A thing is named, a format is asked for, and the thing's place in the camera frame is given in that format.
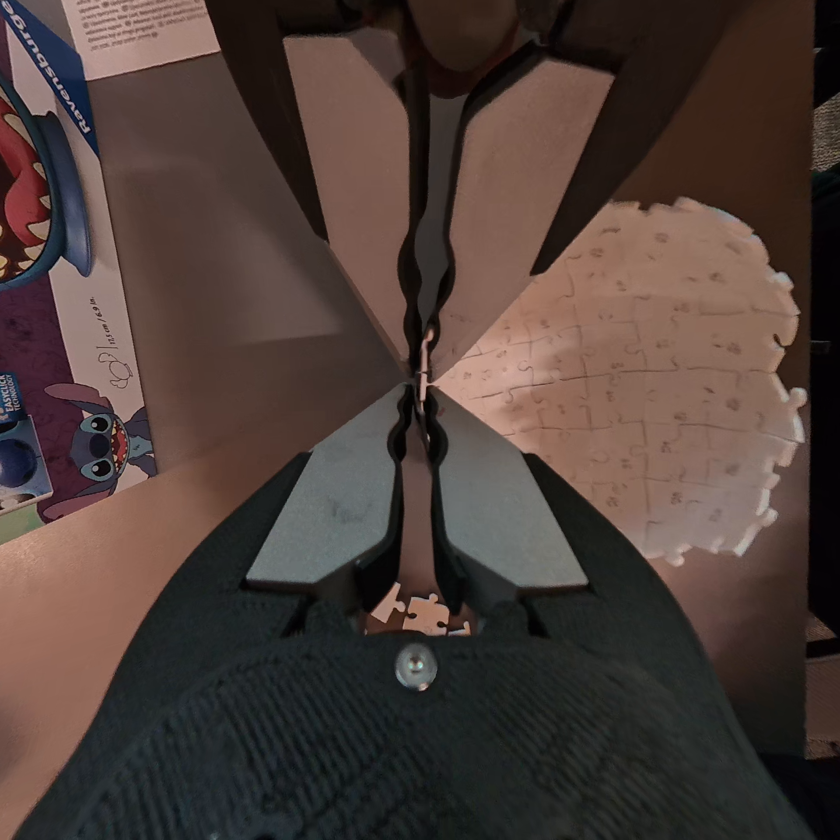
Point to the printed cardboard puzzle box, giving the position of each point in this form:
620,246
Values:
39,328

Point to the loose white puzzle piece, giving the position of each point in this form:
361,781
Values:
430,613
387,604
461,627

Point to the curved puzzle piece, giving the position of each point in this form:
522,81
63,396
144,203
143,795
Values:
426,354

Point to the half-built puzzle ball shell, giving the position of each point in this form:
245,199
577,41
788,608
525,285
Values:
656,394

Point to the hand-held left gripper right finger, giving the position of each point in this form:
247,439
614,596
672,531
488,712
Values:
512,525

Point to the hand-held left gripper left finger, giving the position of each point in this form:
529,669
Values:
328,518

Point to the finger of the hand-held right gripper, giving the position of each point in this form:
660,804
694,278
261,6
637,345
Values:
354,164
518,184

